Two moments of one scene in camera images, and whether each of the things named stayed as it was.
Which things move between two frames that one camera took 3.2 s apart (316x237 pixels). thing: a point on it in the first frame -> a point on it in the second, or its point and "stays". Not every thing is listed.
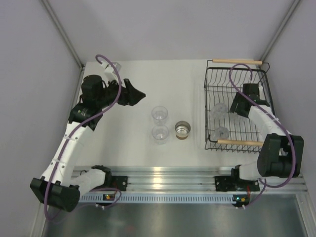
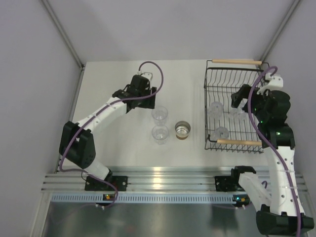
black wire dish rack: x=224 y=130 stays
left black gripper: x=129 y=96 -> x=150 y=103
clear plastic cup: x=159 y=114 stays
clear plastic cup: x=220 y=133 stays
